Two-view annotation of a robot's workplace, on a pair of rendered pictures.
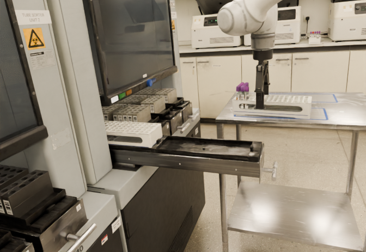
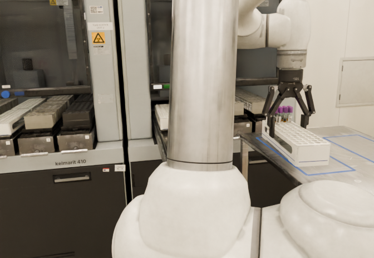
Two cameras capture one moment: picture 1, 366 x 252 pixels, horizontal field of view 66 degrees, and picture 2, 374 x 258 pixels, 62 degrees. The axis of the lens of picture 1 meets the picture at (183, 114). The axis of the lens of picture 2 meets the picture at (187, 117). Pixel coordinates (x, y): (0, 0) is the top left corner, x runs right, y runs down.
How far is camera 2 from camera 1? 1.04 m
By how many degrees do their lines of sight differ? 56
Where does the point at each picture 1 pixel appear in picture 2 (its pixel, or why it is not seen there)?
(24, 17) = (93, 26)
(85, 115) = (130, 91)
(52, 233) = (65, 140)
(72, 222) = (80, 142)
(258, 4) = not seen: hidden behind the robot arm
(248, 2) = not seen: hidden behind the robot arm
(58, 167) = (99, 114)
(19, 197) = (68, 117)
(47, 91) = (101, 68)
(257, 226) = not seen: outside the picture
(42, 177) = (84, 114)
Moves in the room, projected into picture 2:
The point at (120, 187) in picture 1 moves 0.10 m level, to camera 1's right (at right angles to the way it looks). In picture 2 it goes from (131, 146) to (141, 152)
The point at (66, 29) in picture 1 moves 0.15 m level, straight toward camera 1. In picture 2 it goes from (124, 33) to (94, 33)
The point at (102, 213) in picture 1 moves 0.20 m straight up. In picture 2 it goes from (107, 152) to (103, 106)
